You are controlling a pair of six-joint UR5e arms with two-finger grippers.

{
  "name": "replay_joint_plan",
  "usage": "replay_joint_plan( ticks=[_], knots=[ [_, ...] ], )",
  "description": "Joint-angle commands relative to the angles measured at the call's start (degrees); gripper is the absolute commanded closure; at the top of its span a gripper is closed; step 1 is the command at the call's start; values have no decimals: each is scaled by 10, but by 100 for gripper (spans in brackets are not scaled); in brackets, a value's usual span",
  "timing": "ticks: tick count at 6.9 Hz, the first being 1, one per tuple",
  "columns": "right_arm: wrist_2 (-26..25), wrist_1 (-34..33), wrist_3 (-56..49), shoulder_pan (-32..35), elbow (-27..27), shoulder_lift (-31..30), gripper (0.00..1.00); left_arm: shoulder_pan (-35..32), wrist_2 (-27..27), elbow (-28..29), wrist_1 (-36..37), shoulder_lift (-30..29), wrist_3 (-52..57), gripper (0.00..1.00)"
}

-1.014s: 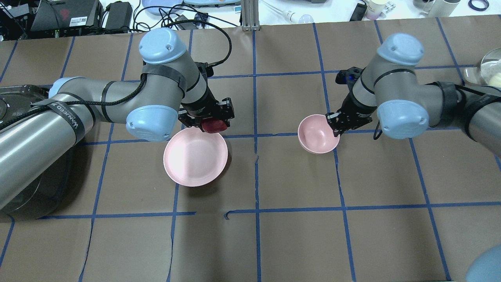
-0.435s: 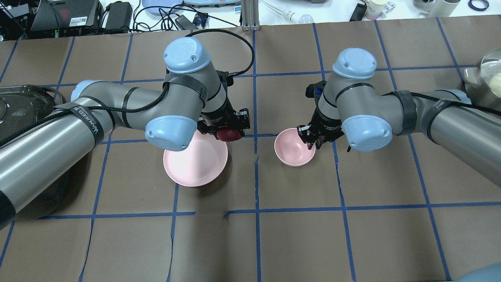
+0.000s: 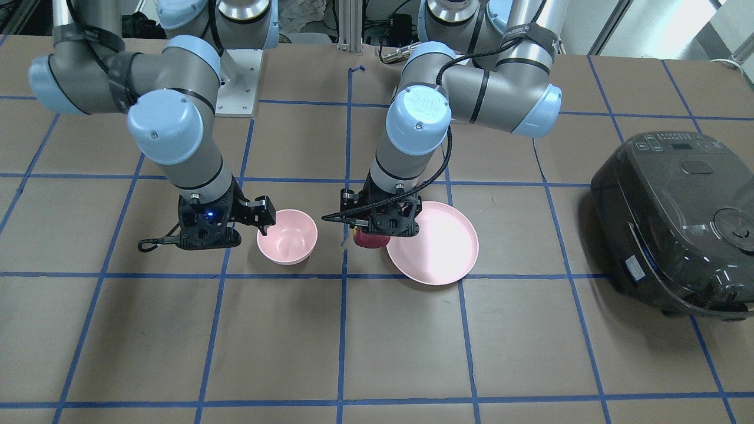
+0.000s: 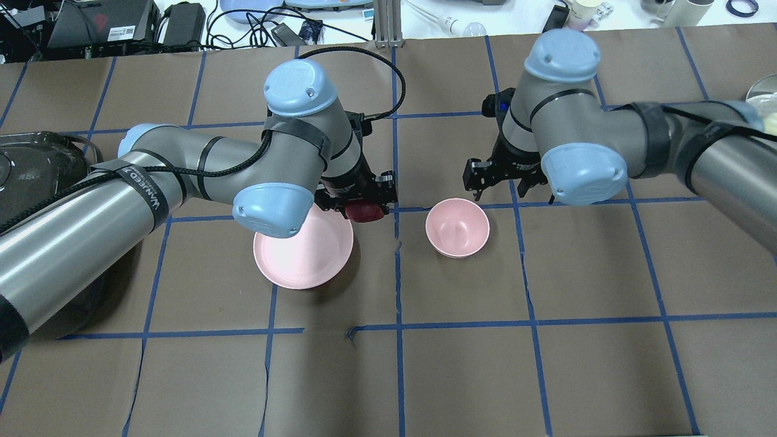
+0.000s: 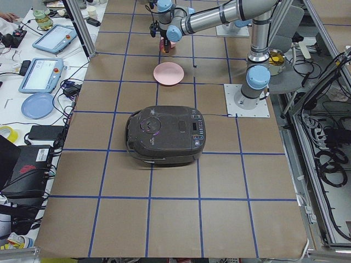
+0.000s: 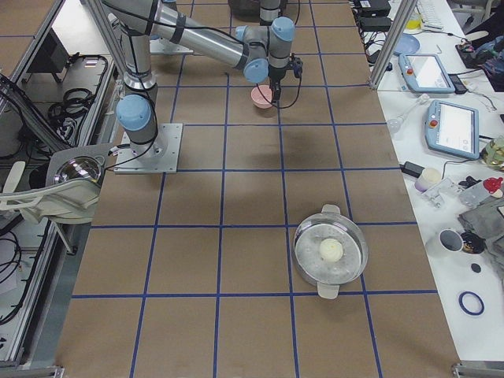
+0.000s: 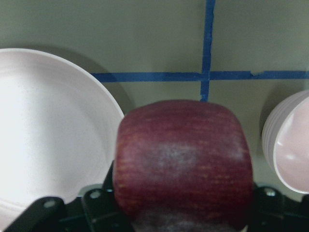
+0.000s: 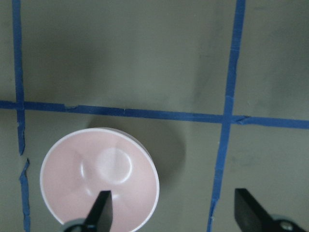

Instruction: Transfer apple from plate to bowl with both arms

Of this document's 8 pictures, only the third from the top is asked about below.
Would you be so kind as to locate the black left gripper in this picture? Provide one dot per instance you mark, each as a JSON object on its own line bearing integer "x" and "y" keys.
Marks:
{"x": 416, "y": 207}

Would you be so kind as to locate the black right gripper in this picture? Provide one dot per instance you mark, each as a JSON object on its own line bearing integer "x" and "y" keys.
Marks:
{"x": 238, "y": 202}

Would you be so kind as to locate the pink bowl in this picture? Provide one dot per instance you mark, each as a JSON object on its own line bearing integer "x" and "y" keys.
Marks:
{"x": 291, "y": 240}

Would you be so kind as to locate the red apple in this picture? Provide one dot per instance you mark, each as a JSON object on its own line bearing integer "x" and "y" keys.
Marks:
{"x": 369, "y": 241}

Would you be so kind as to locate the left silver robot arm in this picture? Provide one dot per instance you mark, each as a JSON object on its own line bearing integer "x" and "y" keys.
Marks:
{"x": 478, "y": 62}

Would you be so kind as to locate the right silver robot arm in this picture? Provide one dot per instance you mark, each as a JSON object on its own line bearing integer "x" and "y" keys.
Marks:
{"x": 170, "y": 100}

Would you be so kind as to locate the pink plate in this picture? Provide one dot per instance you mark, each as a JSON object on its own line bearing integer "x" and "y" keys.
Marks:
{"x": 445, "y": 249}

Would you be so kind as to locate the dark rice cooker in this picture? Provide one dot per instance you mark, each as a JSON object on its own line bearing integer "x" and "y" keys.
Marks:
{"x": 675, "y": 208}

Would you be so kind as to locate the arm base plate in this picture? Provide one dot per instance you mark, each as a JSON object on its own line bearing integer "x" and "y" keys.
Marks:
{"x": 240, "y": 73}

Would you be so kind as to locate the aluminium frame post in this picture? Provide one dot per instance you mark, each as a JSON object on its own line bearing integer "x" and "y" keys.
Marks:
{"x": 350, "y": 23}

